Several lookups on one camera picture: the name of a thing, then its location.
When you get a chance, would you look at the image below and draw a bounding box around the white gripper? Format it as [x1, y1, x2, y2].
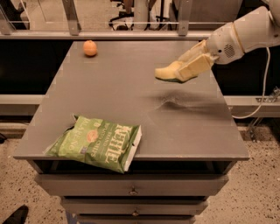
[176, 23, 244, 82]

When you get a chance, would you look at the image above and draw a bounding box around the yellow sponge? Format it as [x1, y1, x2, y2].
[155, 60, 187, 82]

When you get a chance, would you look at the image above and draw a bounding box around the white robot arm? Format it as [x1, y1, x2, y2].
[175, 0, 280, 81]

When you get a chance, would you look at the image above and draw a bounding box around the green jalapeno chip bag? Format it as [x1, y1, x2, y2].
[45, 115, 142, 173]

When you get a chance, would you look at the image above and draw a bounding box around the grey drawer cabinet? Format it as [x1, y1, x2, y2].
[13, 39, 251, 224]

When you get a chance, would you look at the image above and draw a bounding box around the black office chair base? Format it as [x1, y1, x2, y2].
[108, 0, 134, 31]

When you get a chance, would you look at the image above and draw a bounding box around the orange fruit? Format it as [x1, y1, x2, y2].
[83, 40, 97, 56]

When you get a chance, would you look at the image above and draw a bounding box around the middle grey drawer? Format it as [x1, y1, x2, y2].
[62, 199, 208, 215]

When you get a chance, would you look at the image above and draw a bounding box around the grey drawer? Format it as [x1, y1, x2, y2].
[62, 199, 208, 215]
[35, 174, 228, 197]
[77, 215, 195, 224]

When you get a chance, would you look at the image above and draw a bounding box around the top grey drawer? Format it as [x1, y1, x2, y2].
[35, 174, 228, 197]

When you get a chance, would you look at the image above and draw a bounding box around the bottom grey drawer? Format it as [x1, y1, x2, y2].
[77, 215, 195, 224]

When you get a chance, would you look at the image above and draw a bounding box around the black shoe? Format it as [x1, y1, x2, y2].
[3, 205, 29, 224]

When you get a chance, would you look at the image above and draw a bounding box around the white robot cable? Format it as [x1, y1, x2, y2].
[232, 46, 271, 120]

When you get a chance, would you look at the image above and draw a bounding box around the metal railing frame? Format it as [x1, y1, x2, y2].
[0, 0, 235, 41]

